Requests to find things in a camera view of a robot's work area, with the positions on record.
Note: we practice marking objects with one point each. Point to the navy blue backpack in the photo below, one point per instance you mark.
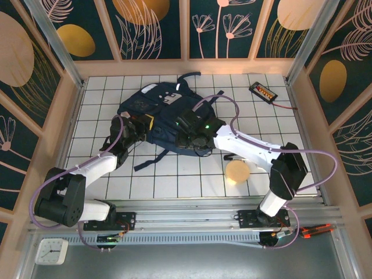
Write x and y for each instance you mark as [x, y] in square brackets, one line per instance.
[162, 101]

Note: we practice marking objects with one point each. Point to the black pen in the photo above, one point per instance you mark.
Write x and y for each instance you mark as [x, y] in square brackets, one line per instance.
[229, 157]

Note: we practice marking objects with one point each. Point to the round beige disc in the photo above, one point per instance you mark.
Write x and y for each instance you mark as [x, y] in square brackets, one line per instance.
[237, 173]

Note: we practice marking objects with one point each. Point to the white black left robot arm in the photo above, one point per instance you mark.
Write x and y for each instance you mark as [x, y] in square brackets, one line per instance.
[96, 168]

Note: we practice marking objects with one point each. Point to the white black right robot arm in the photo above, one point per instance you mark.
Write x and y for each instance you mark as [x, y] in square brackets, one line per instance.
[247, 148]

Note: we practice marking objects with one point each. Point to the black charger board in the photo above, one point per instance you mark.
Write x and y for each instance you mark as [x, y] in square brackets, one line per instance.
[263, 91]

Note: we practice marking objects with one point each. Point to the white square clock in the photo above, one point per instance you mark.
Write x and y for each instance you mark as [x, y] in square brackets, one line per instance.
[51, 251]

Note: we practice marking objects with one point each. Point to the orange black hand tool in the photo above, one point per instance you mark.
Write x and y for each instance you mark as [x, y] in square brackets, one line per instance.
[316, 231]

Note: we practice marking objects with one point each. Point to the aluminium mounting rail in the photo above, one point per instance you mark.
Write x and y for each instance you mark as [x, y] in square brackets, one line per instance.
[189, 216]

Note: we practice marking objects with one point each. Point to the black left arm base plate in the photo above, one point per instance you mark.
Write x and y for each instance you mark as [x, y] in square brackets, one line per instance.
[128, 221]

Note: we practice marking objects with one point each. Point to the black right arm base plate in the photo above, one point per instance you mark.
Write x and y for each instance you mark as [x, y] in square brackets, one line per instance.
[247, 218]

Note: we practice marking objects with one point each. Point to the aluminium frame post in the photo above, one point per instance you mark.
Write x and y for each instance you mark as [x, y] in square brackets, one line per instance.
[311, 37]
[52, 37]

